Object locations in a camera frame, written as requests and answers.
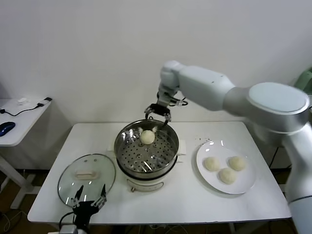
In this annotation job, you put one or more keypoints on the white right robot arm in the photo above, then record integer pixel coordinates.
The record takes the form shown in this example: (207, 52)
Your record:
(207, 85)

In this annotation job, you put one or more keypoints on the white steamed baozi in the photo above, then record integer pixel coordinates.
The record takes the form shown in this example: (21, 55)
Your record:
(147, 137)
(237, 163)
(212, 163)
(227, 176)

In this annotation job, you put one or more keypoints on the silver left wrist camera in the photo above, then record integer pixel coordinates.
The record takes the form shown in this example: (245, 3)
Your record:
(68, 229)

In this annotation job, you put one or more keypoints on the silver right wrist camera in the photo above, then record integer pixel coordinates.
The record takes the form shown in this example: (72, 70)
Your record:
(163, 98)

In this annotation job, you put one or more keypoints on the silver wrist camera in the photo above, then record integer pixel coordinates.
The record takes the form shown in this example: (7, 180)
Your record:
(68, 229)
(163, 98)

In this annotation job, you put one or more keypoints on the cream electric cooker base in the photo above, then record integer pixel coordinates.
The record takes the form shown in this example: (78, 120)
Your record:
(146, 185)

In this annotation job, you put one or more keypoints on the small white desk item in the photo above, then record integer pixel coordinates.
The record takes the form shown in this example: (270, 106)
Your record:
(22, 101)

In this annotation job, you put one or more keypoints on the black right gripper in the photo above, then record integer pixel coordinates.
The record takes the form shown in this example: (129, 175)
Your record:
(159, 109)

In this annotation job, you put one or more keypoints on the dark crumb specks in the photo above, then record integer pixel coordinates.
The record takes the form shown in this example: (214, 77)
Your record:
(206, 139)

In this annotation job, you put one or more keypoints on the steel perforated steamer basket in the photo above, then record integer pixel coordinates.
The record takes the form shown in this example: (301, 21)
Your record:
(170, 139)

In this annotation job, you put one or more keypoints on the white side desk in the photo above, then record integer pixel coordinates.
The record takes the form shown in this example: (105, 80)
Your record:
(24, 126)

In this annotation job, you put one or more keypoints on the white round plate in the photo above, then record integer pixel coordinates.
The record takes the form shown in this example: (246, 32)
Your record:
(214, 151)

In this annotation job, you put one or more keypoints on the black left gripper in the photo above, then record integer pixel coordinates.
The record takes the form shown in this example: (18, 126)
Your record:
(84, 212)

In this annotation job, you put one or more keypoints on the blue computer mouse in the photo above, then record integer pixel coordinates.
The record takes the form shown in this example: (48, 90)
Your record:
(6, 128)

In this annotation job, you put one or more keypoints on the pale green appliance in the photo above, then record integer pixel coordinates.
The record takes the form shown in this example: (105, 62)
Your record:
(304, 80)

